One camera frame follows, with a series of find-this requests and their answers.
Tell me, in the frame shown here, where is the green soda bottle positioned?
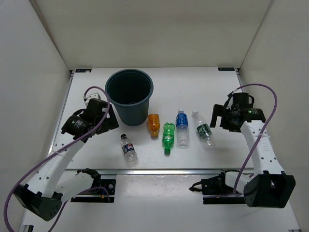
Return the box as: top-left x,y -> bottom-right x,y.
162,123 -> 175,156

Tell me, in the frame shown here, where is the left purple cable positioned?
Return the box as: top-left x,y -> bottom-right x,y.
3,86 -> 112,232

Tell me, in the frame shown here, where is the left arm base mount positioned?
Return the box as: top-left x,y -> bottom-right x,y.
70,175 -> 116,203

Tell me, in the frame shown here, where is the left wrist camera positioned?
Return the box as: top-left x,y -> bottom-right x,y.
83,92 -> 101,106

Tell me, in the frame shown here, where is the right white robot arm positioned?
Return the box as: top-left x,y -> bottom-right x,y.
201,93 -> 295,208

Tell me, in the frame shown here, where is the blue label water bottle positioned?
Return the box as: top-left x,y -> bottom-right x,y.
176,108 -> 190,148

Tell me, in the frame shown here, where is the dark green plastic bin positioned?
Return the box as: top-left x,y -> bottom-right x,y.
105,69 -> 154,126

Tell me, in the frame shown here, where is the small Pepsi bottle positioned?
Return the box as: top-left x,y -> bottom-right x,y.
120,134 -> 138,166

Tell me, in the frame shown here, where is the aluminium table front rail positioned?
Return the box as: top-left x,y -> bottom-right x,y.
65,169 -> 254,175

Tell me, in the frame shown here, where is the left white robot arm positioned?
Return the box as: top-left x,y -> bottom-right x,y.
14,98 -> 119,221

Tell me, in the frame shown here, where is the green label water bottle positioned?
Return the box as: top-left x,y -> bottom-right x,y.
192,110 -> 215,149

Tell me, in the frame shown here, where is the orange juice bottle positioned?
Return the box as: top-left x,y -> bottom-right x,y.
148,114 -> 160,138

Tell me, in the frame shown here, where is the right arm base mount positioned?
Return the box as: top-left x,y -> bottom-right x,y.
189,172 -> 245,205

